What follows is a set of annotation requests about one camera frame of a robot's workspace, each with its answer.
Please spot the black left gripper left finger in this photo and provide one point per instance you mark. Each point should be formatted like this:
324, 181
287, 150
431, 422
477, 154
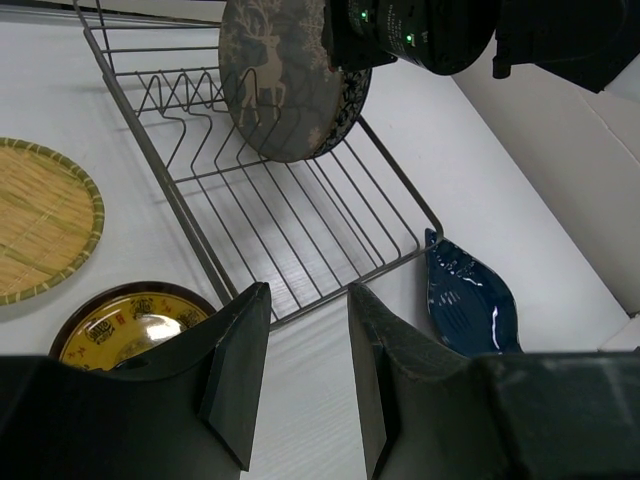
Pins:
186, 409

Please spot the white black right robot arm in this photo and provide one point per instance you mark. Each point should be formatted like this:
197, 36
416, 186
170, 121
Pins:
588, 43

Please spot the round woven bamboo tray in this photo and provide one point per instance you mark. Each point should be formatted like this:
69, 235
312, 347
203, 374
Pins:
52, 219

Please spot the dark blue leaf plate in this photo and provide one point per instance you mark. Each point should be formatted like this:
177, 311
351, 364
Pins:
470, 305

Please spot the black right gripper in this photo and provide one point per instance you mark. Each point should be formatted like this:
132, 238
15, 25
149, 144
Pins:
442, 36

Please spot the yellow plate brown rim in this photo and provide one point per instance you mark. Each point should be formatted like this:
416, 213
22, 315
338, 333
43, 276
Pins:
125, 321

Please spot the grey wire dish rack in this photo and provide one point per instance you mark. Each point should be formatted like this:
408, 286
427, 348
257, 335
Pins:
308, 229

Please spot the blue floral white plate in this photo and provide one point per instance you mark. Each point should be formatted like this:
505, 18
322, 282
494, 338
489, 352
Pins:
354, 89

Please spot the grey deer pattern plate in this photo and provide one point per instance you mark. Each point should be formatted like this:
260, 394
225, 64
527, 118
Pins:
279, 90

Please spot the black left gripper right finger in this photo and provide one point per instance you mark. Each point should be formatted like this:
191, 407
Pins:
427, 412

